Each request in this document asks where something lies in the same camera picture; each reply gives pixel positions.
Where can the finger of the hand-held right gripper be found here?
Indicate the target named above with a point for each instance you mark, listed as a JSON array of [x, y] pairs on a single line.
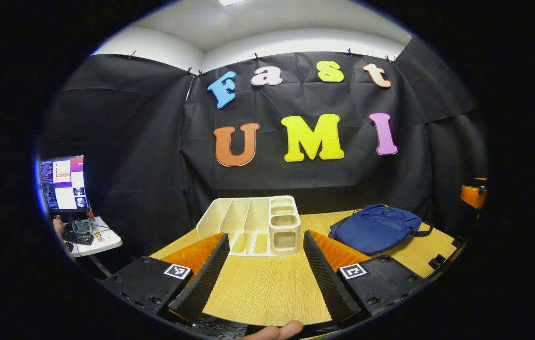
[[473, 196]]

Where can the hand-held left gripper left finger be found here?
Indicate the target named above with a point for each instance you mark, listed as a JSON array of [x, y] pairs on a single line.
[[203, 283]]

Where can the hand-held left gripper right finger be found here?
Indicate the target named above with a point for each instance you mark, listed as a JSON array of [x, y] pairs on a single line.
[[329, 285]]

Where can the cream plastic bookshelf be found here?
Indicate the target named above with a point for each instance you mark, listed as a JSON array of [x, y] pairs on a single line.
[[284, 236]]

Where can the blue schoolbag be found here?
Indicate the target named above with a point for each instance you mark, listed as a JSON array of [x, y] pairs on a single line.
[[376, 229]]

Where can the white side table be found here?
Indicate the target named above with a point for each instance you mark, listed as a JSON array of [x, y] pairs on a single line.
[[107, 243]]

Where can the black keyboard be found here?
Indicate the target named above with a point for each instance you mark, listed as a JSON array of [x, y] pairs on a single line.
[[78, 238]]

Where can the black backdrop cloth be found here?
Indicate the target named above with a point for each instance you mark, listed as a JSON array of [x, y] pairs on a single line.
[[135, 141]]

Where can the computer monitor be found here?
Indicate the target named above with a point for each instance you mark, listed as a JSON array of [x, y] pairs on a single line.
[[64, 184]]

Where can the ceiling light panel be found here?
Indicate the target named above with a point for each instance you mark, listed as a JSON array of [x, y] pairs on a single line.
[[232, 2]]

